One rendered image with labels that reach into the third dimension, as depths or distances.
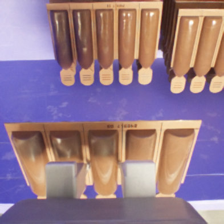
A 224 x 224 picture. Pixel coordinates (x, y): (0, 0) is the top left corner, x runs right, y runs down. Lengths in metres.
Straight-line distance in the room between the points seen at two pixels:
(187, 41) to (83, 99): 0.13
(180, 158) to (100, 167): 0.05
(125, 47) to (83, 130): 0.15
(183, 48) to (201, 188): 0.13
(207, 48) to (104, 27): 0.10
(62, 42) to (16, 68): 0.12
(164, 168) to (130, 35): 0.15
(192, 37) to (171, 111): 0.08
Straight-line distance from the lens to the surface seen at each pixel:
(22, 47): 0.40
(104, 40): 0.29
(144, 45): 0.29
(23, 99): 0.34
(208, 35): 0.28
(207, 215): 0.79
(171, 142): 0.16
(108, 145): 0.16
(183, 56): 0.29
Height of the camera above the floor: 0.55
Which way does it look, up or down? 46 degrees down
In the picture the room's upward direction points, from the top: 179 degrees clockwise
